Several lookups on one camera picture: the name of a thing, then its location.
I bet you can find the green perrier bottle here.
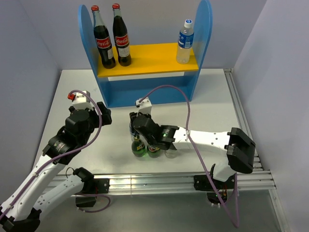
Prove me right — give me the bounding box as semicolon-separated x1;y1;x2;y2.
147;145;161;158
131;135;146;158

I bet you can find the aluminium side rail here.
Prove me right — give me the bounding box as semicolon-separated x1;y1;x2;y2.
223;69;291;232

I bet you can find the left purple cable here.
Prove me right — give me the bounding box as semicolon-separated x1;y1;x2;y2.
0;89;112;218

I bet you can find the purple cable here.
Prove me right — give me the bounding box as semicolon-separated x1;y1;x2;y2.
137;85;240;229
0;89;112;218

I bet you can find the Pocari Sweat bottle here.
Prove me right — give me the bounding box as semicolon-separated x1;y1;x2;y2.
129;124;135;140
176;19;194;64

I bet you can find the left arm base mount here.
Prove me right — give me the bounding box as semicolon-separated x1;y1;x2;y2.
75;179;111;213

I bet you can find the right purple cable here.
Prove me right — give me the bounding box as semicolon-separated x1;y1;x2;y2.
137;85;240;229

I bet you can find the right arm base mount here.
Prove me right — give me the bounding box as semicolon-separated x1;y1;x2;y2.
194;174;236;208

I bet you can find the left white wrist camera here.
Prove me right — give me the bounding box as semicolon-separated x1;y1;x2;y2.
68;92;92;110

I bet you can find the aluminium front rail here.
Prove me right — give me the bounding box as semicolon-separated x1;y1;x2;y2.
94;171;276;196

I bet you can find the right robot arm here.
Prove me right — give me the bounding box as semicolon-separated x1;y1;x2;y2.
129;112;255;189

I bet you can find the right cola glass bottle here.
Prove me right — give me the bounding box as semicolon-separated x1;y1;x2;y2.
112;3;131;67

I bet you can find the blue and yellow shelf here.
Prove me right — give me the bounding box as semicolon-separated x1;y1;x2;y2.
78;0;213;108

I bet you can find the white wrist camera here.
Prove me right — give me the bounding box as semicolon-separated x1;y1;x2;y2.
135;97;152;116
68;92;92;110

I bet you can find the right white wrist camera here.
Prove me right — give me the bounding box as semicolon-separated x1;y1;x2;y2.
135;97;152;116

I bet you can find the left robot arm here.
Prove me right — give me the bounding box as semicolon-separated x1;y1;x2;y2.
0;102;112;232

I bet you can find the left cola glass bottle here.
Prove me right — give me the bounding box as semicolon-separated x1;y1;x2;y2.
91;5;116;69

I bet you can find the front clear glass bottle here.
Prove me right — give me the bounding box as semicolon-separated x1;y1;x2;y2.
165;149;178;159

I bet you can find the cola glass bottle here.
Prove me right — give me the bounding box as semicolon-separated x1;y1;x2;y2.
112;3;131;67
91;5;116;69

